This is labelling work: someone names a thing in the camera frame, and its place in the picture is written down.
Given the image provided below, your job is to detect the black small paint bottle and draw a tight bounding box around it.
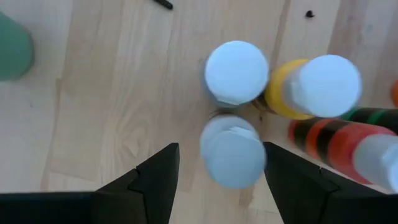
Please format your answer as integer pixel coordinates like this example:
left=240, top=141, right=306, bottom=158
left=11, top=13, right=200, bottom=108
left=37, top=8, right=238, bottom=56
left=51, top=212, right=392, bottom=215
left=199, top=108, right=267, bottom=190

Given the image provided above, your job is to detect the purple small paint bottle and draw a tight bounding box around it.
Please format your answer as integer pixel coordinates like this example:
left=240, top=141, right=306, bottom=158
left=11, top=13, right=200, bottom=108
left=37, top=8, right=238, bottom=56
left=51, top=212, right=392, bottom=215
left=201, top=40, right=270, bottom=109

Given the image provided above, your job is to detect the green plastic cup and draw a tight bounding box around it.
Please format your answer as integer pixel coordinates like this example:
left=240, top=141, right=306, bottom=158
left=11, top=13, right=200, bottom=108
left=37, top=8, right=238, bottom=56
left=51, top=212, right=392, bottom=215
left=0, top=11, right=35, bottom=82

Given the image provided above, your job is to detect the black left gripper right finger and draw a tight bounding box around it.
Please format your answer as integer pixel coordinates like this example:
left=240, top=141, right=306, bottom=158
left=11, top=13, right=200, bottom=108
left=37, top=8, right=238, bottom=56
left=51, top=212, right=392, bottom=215
left=262, top=141, right=398, bottom=224

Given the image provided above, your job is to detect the black handled paintbrush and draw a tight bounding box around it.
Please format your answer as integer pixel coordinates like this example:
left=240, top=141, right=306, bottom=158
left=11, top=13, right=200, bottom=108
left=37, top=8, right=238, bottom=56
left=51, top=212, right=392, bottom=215
left=153, top=0, right=174, bottom=11

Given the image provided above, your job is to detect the yellow small paint bottle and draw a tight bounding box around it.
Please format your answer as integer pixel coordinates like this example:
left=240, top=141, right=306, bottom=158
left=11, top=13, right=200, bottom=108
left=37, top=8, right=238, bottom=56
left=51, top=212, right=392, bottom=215
left=264, top=54, right=363, bottom=121

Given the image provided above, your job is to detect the red small paint bottle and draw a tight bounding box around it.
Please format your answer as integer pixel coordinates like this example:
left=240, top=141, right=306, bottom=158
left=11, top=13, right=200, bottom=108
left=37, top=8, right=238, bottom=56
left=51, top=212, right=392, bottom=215
left=287, top=117, right=398, bottom=193

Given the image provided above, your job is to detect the green small paint bottle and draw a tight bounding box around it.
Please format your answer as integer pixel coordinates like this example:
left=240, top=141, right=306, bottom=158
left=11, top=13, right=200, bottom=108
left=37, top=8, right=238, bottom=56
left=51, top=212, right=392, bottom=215
left=340, top=107, right=398, bottom=135

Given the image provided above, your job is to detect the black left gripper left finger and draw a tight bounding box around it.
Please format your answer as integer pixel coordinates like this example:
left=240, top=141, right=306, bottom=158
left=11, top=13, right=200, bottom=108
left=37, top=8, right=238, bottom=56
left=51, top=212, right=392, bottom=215
left=0, top=142, right=181, bottom=224

